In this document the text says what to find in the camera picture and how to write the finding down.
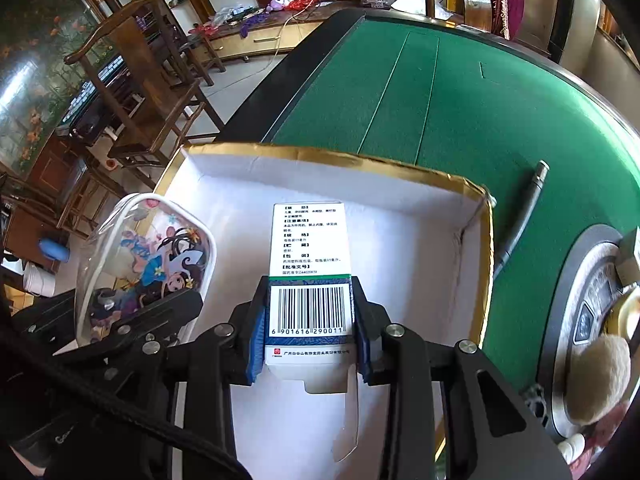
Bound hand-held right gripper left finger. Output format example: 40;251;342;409
165;275;273;467

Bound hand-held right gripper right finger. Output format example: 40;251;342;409
351;275;573;480

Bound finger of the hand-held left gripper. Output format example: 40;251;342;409
65;287;205;396

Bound clear cartoon print pouch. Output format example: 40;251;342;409
74;192;217;351

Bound white gold-rimmed gift box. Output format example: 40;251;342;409
150;142;496;480

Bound white barcode medicine box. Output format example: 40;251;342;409
262;202;361;395

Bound white plastic tube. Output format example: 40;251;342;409
557;432;586;463

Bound blue plastic object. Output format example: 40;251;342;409
40;239;71;263

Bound white plastic bucket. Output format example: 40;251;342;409
22;260;57;297

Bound round table control panel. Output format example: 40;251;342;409
537;225;640;441

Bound black pen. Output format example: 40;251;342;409
492;160;551;278

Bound brown wooden armchair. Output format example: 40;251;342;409
65;0;226;181

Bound beige plush ball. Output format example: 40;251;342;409
565;332;633;426

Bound low wooden cabinet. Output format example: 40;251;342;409
190;0;351;61

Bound standing air conditioner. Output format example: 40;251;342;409
550;0;608;81

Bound black braided cable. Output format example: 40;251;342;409
0;305;253;480

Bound floral wall mural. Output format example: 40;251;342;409
0;0;116;176

